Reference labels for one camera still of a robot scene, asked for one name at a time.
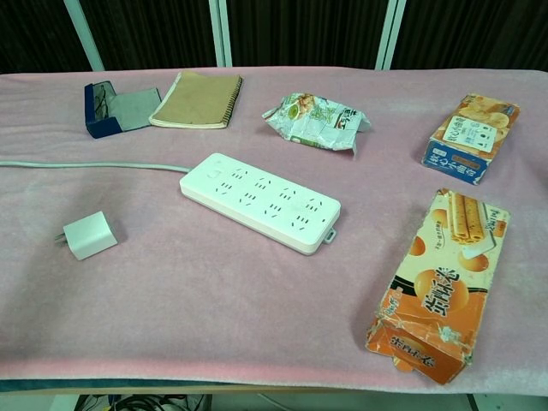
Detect white power strip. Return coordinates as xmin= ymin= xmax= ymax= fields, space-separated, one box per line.
xmin=178 ymin=152 xmax=343 ymax=257

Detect black wire-frame glasses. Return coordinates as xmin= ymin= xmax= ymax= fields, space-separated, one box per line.
xmin=93 ymin=83 xmax=114 ymax=120

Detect white plug adapter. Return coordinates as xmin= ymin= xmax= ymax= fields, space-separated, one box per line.
xmin=53 ymin=210 xmax=119 ymax=261

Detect black floor cables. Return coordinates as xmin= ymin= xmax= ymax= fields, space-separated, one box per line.
xmin=76 ymin=393 xmax=211 ymax=411

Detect blue glasses case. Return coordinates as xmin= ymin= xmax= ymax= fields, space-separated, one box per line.
xmin=83 ymin=80 xmax=126 ymax=140

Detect white partition post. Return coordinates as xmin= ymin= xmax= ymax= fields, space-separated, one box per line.
xmin=208 ymin=0 xmax=234 ymax=68
xmin=63 ymin=0 xmax=106 ymax=72
xmin=373 ymin=0 xmax=407 ymax=71

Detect pink table cloth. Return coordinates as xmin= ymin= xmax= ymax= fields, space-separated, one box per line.
xmin=0 ymin=65 xmax=548 ymax=385

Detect white green snack bag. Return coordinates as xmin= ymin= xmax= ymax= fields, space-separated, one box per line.
xmin=261 ymin=92 xmax=373 ymax=159

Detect blue orange biscuit box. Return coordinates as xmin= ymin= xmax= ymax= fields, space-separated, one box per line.
xmin=421 ymin=93 xmax=521 ymax=187

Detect brown spiral notebook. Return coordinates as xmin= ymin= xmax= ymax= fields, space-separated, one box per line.
xmin=148 ymin=70 xmax=244 ymax=130

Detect orange egg roll box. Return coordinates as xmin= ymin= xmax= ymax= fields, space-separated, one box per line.
xmin=365 ymin=187 xmax=512 ymax=386

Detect grey glasses cloth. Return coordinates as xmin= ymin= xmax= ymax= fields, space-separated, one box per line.
xmin=110 ymin=87 xmax=164 ymax=132

